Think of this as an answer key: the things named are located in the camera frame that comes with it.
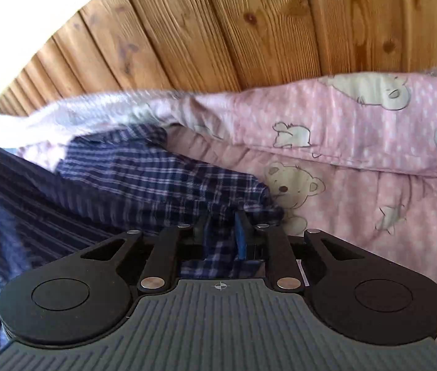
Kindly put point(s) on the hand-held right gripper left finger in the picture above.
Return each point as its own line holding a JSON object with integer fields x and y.
{"x": 200, "y": 239}

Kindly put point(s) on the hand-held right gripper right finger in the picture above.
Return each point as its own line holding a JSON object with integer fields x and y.
{"x": 241, "y": 243}

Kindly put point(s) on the navy checked shirt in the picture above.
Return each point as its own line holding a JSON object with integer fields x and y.
{"x": 145, "y": 177}

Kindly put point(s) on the pink bear-print quilt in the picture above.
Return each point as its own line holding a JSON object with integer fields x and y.
{"x": 357, "y": 216}

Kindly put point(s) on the wooden wall panelling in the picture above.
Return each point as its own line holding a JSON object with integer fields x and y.
{"x": 241, "y": 27}

